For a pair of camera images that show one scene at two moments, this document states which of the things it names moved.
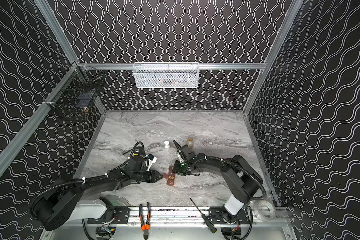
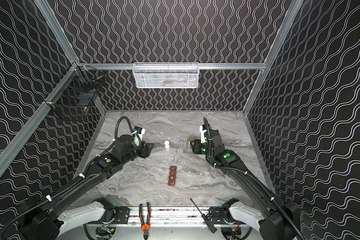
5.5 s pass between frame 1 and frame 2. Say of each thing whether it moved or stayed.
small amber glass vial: stayed
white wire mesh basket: stayed
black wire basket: stayed
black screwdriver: stayed
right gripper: moved
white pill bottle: stayed
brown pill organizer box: moved
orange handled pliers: stayed
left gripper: moved
